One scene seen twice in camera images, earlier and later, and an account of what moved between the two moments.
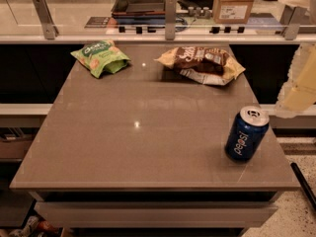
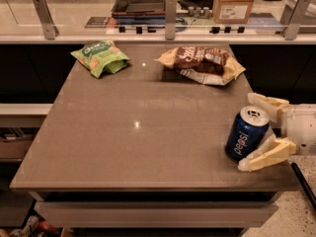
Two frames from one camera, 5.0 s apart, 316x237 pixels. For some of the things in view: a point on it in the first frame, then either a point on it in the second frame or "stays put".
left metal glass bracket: [50, 31] stays put
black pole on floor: [303, 185] stays put
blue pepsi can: [247, 130] stays put
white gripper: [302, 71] -> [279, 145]
